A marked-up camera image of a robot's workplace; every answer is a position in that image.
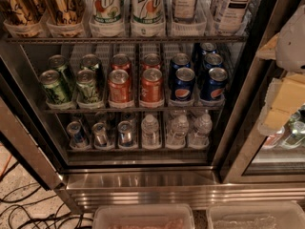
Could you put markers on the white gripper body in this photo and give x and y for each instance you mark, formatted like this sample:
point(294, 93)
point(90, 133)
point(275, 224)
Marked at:
point(293, 45)

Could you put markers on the right clear plastic bin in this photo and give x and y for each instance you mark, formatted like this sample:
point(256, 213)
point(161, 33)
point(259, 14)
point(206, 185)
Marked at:
point(256, 215)

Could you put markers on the amber drink bottle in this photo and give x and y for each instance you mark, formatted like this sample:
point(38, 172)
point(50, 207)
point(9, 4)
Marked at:
point(22, 12)
point(66, 12)

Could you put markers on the right 7up bottle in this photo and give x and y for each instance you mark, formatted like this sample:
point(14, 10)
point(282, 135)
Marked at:
point(147, 12)

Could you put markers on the left tea bottle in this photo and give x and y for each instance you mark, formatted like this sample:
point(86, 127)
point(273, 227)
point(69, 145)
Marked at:
point(184, 10)

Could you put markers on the rear right orange can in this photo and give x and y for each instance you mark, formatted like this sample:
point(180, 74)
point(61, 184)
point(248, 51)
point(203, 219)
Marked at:
point(151, 60)

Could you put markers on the front right pepsi can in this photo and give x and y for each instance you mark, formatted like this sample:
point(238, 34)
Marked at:
point(215, 82)

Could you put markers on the right water bottle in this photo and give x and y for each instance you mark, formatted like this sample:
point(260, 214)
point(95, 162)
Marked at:
point(199, 135)

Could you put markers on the front left green can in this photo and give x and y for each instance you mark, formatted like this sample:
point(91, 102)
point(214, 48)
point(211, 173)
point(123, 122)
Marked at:
point(55, 87)

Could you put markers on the left water bottle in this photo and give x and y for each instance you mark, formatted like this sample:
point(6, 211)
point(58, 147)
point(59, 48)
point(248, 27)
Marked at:
point(150, 132)

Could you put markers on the orange can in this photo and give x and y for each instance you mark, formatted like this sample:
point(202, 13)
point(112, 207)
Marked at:
point(120, 86)
point(151, 85)
point(151, 60)
point(121, 62)

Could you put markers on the redbull can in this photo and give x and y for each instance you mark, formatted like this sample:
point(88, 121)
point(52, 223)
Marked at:
point(78, 135)
point(100, 135)
point(125, 134)

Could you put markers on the right tea bottle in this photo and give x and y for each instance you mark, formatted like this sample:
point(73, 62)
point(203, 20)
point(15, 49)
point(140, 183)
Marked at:
point(228, 15)

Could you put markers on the pepsi can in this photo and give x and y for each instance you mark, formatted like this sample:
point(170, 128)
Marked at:
point(201, 49)
point(211, 60)
point(183, 84)
point(215, 82)
point(178, 61)

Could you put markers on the tea bottle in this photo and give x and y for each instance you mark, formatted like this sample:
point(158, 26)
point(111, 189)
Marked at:
point(184, 10)
point(228, 15)

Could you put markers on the rear right pepsi can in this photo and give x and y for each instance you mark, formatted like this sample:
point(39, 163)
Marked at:
point(201, 49)

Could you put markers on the water bottle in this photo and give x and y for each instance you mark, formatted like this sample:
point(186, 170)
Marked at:
point(150, 132)
point(199, 135)
point(176, 136)

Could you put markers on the open fridge door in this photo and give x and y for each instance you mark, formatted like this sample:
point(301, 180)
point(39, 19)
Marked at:
point(15, 137)

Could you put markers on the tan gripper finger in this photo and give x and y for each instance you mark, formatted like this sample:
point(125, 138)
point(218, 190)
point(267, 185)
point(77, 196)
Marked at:
point(283, 98)
point(267, 52)

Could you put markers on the left 7up bottle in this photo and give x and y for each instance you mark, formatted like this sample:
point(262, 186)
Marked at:
point(106, 11)

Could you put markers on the clear plastic bin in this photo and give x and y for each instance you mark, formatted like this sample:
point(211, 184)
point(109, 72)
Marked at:
point(256, 215)
point(151, 216)

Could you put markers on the front right orange can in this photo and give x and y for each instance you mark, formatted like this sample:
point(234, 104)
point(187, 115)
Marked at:
point(151, 85)

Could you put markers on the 7up bottle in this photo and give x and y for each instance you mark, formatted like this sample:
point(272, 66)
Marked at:
point(106, 11)
point(147, 12)

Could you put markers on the green can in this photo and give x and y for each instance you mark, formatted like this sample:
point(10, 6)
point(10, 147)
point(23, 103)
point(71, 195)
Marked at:
point(87, 86)
point(55, 87)
point(59, 63)
point(92, 62)

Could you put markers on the front left orange can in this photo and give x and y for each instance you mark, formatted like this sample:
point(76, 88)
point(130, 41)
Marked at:
point(120, 86)

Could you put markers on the rear left orange can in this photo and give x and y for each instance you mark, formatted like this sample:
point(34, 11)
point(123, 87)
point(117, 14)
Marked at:
point(121, 62)

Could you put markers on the front left pepsi can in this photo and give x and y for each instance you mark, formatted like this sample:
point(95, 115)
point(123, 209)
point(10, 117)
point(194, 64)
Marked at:
point(183, 84)

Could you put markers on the left amber drink bottle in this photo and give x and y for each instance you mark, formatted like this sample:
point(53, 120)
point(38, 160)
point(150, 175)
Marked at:
point(22, 12)

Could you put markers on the rear left green can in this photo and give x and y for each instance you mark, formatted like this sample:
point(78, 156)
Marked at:
point(59, 63)

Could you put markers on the left clear plastic bin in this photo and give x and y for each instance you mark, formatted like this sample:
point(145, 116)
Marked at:
point(151, 216)

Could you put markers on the middle right pepsi can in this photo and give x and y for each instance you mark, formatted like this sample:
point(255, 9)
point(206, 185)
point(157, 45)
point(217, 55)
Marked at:
point(211, 60)

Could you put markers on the middle water bottle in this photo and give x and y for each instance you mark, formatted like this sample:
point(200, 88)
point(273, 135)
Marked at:
point(176, 136)

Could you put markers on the rear left pepsi can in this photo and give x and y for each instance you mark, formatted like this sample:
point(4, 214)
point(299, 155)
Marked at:
point(178, 61)

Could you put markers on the right glass fridge door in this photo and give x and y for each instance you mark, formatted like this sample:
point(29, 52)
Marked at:
point(251, 156)

